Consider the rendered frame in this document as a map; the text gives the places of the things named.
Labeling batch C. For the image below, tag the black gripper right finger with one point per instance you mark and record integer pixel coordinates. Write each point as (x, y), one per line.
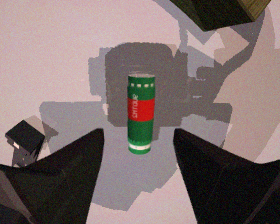
(223, 188)

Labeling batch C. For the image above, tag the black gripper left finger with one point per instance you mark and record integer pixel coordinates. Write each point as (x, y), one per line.
(57, 189)

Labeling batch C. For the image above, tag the green and red battery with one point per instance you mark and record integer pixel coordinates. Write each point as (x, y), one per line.
(141, 100)

